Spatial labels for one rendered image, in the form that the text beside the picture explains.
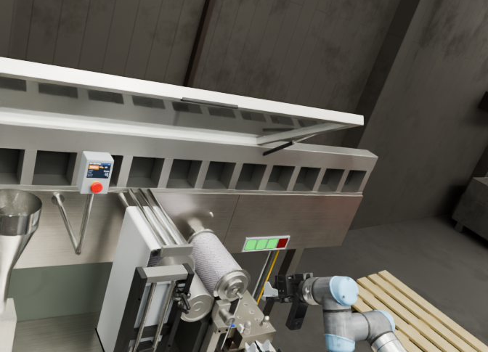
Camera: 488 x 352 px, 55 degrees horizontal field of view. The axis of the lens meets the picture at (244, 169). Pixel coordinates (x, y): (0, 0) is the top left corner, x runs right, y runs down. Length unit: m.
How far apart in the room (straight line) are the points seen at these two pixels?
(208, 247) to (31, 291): 0.63
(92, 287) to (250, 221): 0.68
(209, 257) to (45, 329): 0.64
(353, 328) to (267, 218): 0.88
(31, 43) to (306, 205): 1.63
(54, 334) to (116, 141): 0.74
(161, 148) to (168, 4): 1.47
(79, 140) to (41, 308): 0.67
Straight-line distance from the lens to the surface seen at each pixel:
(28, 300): 1.88
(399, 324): 4.21
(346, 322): 1.32
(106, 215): 1.72
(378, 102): 4.47
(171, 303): 1.46
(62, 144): 1.55
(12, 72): 1.01
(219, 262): 1.70
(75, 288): 1.89
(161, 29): 3.00
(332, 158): 2.14
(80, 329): 1.92
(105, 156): 1.26
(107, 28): 2.85
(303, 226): 2.25
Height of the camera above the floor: 2.22
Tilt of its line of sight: 21 degrees down
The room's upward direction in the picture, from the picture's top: 19 degrees clockwise
